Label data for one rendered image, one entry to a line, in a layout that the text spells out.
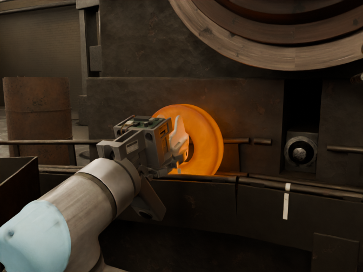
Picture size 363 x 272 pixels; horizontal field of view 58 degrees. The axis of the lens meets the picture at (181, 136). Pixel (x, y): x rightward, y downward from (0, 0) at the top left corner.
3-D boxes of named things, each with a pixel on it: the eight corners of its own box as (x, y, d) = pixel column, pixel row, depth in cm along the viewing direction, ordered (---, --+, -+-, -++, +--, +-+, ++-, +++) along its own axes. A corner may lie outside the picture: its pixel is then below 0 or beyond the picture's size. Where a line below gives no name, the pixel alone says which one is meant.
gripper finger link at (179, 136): (196, 106, 58) (172, 126, 51) (199, 137, 60) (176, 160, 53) (181, 106, 60) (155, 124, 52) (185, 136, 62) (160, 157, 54)
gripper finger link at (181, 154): (195, 141, 55) (170, 165, 48) (196, 149, 56) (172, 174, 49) (170, 138, 57) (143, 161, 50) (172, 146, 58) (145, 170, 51)
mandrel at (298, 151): (299, 147, 74) (300, 128, 73) (320, 149, 72) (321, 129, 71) (285, 165, 59) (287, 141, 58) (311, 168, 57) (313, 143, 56)
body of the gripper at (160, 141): (175, 115, 50) (129, 149, 40) (181, 165, 53) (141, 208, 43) (133, 113, 53) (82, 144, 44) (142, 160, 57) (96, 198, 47)
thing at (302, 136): (303, 142, 88) (305, 114, 87) (328, 144, 85) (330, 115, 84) (282, 170, 61) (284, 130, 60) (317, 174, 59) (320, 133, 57)
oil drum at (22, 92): (47, 157, 366) (41, 76, 351) (87, 163, 339) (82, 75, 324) (-4, 170, 314) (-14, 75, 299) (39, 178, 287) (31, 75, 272)
